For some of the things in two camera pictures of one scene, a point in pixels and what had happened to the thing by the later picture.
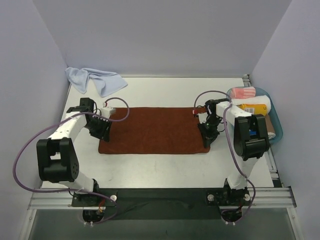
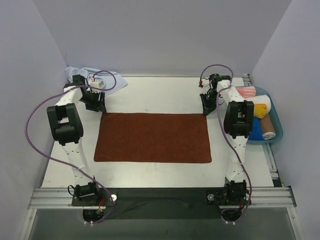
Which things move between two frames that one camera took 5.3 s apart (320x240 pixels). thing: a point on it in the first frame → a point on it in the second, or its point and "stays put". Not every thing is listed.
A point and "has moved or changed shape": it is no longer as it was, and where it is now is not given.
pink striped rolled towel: [237, 92] stays put
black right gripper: [208, 130] → [208, 101]
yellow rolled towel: [254, 108] stays put
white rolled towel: [259, 99] stays put
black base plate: [163, 204] stays put
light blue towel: [108, 82] stays put
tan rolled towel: [271, 132] stays put
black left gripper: [101, 128] → [94, 100]
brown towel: [154, 130] has moved or changed shape
